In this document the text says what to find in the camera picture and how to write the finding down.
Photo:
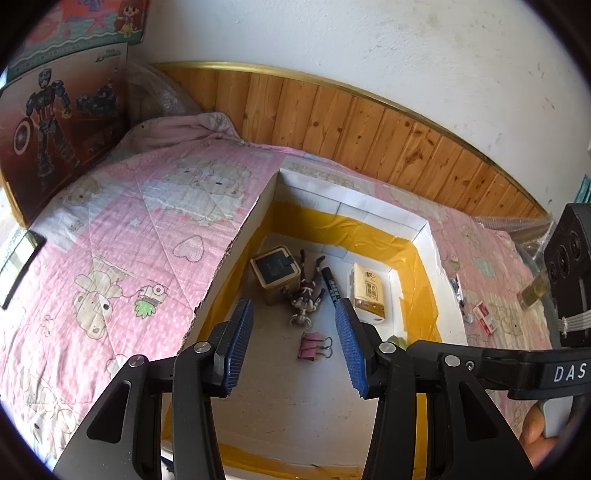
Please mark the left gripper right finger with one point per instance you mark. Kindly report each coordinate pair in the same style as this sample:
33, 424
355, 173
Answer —
359, 342

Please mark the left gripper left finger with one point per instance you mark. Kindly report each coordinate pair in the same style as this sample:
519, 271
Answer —
230, 340

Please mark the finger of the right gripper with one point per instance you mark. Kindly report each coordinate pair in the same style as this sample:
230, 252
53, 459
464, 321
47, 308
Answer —
432, 351

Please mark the green tape roll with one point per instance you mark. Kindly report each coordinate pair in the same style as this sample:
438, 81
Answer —
400, 342

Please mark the yellow tissue pack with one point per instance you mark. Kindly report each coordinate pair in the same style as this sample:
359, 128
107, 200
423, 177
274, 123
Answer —
366, 292

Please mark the pink binder clip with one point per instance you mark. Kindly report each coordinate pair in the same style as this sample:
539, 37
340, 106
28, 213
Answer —
314, 345

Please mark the black marker pen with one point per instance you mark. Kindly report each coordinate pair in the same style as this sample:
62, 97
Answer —
332, 285

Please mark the gold square tin box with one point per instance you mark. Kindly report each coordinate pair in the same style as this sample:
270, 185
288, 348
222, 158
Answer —
278, 274

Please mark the person right hand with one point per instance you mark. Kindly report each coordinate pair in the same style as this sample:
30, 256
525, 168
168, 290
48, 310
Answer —
535, 445

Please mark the white printed lighter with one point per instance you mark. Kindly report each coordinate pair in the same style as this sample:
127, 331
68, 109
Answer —
466, 314

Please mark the red white staples box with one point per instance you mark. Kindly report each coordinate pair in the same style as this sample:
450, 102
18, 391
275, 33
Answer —
485, 318

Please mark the glass tea bottle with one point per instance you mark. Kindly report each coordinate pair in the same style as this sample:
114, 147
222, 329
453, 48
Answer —
539, 287

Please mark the white cardboard box yellow tape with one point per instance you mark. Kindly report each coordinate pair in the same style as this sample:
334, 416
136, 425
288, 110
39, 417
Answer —
290, 418

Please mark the pink cartoon quilt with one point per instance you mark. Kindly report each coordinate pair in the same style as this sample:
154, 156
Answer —
131, 247

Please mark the teal blue sticks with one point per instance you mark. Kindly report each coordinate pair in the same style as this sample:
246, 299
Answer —
583, 195

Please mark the wooden headboard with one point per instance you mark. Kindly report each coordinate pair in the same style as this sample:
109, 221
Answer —
360, 130

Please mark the bubble wrap sheet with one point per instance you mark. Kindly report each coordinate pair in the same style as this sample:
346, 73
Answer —
151, 94

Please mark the robot toy box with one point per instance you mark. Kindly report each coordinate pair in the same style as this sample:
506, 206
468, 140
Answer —
57, 121

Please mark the colourful girl toy box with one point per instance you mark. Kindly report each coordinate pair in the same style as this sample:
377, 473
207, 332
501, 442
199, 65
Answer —
73, 26

